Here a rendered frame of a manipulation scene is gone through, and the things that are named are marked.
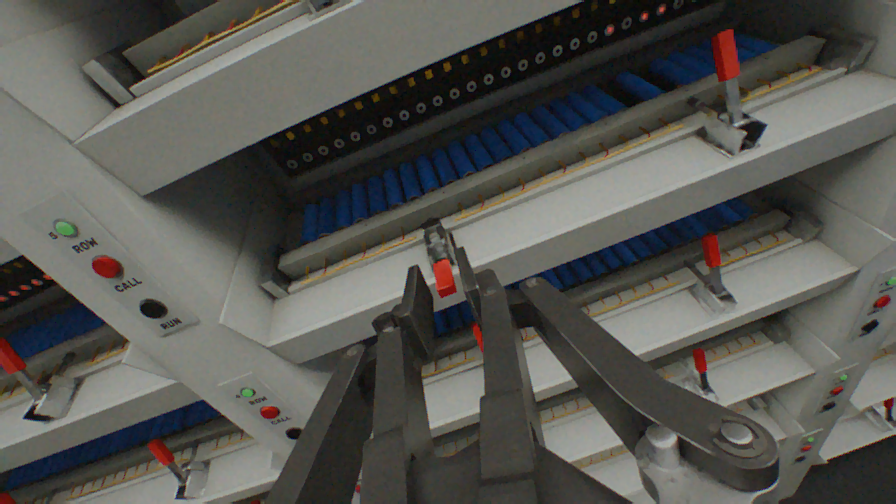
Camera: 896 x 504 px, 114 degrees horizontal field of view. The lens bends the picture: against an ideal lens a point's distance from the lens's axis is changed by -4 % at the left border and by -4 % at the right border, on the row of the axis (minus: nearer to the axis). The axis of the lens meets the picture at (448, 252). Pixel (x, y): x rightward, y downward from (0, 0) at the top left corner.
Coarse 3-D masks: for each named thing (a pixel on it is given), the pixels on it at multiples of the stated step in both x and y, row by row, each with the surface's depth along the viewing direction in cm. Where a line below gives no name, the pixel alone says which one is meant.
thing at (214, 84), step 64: (192, 0) 28; (256, 0) 21; (320, 0) 19; (384, 0) 17; (448, 0) 18; (512, 0) 18; (576, 0) 19; (0, 64) 16; (64, 64) 19; (128, 64) 22; (192, 64) 21; (256, 64) 18; (320, 64) 18; (384, 64) 19; (64, 128) 18; (128, 128) 18; (192, 128) 19; (256, 128) 20
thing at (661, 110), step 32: (768, 64) 27; (800, 64) 28; (672, 96) 28; (704, 96) 28; (608, 128) 28; (640, 128) 29; (672, 128) 28; (512, 160) 29; (544, 160) 29; (576, 160) 30; (448, 192) 29; (480, 192) 30; (384, 224) 29; (416, 224) 30; (288, 256) 31; (320, 256) 30
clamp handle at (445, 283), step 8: (432, 240) 25; (440, 240) 26; (440, 248) 25; (440, 256) 24; (440, 264) 22; (448, 264) 22; (440, 272) 22; (448, 272) 21; (440, 280) 21; (448, 280) 20; (440, 288) 20; (448, 288) 20; (440, 296) 20
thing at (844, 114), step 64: (768, 0) 32; (832, 0) 27; (576, 64) 35; (832, 64) 27; (768, 128) 26; (832, 128) 24; (512, 192) 30; (576, 192) 28; (640, 192) 26; (704, 192) 26; (256, 256) 31; (512, 256) 26; (576, 256) 28; (256, 320) 27; (320, 320) 27
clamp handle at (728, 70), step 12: (720, 36) 23; (732, 36) 23; (720, 48) 23; (732, 48) 23; (720, 60) 23; (732, 60) 23; (720, 72) 24; (732, 72) 23; (732, 84) 24; (732, 96) 24; (732, 108) 24; (732, 120) 24
